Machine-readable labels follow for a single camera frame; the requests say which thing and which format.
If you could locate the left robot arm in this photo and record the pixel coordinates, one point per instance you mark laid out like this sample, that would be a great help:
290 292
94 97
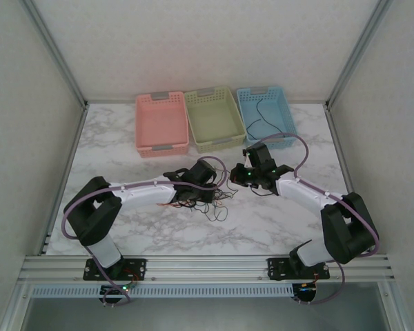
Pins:
148 196

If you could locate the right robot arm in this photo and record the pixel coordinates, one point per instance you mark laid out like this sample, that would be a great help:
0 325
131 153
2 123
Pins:
296 193

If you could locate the blue perforated plastic basket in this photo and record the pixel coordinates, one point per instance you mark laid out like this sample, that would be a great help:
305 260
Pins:
279 110

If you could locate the green perforated plastic basket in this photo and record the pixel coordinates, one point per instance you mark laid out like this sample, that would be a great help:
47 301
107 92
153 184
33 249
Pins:
214 117

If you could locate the pink perforated plastic basket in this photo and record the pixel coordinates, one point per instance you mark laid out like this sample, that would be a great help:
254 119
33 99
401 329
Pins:
158 120

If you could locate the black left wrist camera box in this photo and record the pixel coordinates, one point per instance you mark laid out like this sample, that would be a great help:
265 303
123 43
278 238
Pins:
201 172

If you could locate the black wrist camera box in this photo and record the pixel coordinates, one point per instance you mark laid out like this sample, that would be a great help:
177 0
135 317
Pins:
260 157
201 172

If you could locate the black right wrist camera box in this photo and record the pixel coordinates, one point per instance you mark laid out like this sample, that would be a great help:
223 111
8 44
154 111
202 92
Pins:
260 157

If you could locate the aluminium mounting rail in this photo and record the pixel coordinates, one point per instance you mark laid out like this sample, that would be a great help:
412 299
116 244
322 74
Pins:
207 269

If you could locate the aluminium table side rail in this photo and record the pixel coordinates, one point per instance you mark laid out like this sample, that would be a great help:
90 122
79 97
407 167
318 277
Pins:
65 179
343 155

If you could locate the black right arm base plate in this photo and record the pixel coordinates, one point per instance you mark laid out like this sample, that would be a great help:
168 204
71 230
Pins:
279 269

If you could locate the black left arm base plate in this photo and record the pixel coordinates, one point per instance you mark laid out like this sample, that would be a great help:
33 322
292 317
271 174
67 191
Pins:
138 267

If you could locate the aluminium frame post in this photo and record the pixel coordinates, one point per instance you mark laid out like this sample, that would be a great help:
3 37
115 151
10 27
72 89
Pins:
57 55
358 55

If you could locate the aluminium frame leg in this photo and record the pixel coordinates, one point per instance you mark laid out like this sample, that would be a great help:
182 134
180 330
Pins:
390 310
15 310

